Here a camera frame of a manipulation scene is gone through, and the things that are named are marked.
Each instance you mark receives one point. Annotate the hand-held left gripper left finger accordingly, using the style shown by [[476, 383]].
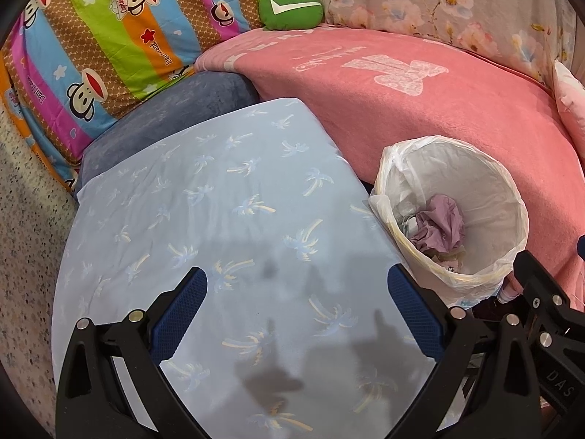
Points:
[[183, 315]]

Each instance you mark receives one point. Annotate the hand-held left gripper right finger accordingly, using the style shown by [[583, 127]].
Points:
[[413, 315]]

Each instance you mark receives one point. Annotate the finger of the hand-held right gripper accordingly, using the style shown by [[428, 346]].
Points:
[[581, 248], [544, 315]]

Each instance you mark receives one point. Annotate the cream round trash bin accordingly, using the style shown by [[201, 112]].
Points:
[[475, 289]]

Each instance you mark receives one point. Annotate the white lined waste bin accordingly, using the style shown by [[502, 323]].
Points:
[[480, 178]]

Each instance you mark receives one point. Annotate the light blue palm-print cloth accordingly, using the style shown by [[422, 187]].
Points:
[[228, 219]]

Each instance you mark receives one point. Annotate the pink printed pillow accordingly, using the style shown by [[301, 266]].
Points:
[[571, 100]]

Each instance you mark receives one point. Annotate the pink fleece blanket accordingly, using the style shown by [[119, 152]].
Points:
[[411, 114]]

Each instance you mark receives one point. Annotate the blue-grey sofa cushion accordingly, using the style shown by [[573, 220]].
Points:
[[183, 100]]

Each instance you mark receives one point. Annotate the striped cartoon monkey blanket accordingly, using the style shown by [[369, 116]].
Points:
[[114, 32]]

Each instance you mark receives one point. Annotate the green round cushion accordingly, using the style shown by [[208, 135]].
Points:
[[292, 9]]

